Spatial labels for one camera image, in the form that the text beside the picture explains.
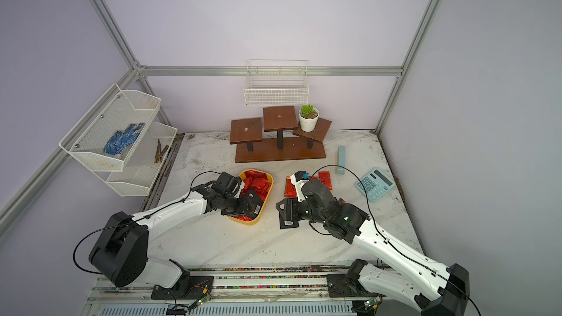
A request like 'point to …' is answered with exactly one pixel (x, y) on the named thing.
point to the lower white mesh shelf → (144, 164)
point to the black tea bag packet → (288, 216)
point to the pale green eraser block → (342, 159)
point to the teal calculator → (376, 183)
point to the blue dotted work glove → (119, 141)
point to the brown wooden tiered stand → (278, 137)
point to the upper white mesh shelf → (110, 133)
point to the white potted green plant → (308, 118)
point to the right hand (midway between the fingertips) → (283, 208)
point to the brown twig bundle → (159, 152)
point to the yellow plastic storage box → (262, 182)
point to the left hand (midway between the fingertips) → (247, 211)
